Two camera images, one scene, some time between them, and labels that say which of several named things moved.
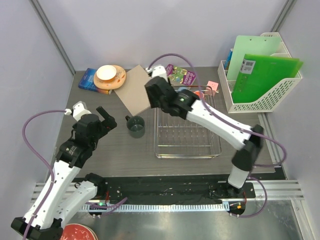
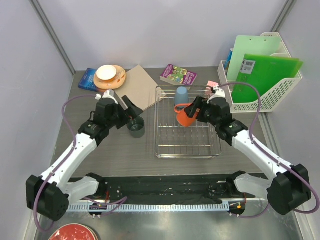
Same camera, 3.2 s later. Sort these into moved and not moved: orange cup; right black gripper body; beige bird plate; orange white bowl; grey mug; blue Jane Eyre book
Moved: orange cup; right black gripper body
Not moved: grey mug; blue Jane Eyre book; beige bird plate; orange white bowl
